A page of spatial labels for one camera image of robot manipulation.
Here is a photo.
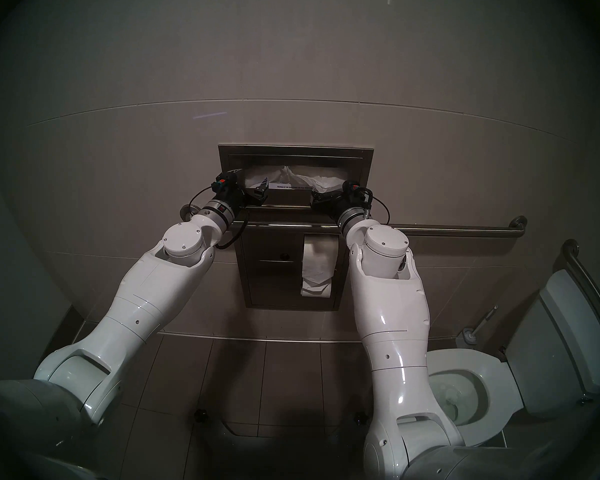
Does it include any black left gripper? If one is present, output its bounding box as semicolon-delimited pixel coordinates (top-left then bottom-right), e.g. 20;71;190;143
221;167;270;210

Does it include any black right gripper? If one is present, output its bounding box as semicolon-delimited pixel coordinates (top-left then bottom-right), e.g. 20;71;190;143
311;190;361;220

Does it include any white paper toilet seat cover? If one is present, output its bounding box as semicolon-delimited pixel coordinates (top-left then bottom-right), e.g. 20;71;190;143
245;165;345;194

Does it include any white toilet paper roll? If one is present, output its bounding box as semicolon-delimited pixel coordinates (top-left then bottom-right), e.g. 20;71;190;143
300;234;341;299

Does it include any white toilet brush with holder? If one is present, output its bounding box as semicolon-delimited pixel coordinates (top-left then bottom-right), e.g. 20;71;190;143
460;306;500;347

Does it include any white toilet with tank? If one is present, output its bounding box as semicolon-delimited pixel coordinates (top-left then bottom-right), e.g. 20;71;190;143
425;269;600;447

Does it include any stainless steel recessed dispenser unit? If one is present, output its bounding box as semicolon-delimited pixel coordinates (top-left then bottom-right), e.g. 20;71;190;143
218;143;375;312

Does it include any long steel grab bar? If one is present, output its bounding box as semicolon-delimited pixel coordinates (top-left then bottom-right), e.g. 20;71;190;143
180;204;528;240

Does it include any short steel grab bar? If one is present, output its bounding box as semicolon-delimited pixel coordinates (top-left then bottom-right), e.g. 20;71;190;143
560;239;600;335

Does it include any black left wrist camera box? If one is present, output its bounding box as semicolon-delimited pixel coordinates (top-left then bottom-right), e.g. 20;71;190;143
211;171;241;192

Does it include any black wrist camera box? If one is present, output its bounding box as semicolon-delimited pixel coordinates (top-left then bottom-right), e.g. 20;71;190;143
211;171;241;192
344;180;373;202

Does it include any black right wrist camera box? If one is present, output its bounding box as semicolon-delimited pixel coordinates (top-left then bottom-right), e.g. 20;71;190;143
344;180;373;202

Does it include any thick black left gripper cable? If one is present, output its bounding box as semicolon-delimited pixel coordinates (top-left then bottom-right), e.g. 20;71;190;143
215;206;248;250

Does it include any thin black left wrist cable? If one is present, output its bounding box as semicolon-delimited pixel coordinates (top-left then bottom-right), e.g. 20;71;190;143
187;186;216;220

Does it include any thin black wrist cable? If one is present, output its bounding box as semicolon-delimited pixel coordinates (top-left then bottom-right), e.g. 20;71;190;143
187;186;216;220
365;188;392;225

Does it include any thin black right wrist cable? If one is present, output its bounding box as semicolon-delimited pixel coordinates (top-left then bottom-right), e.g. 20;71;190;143
365;188;392;225

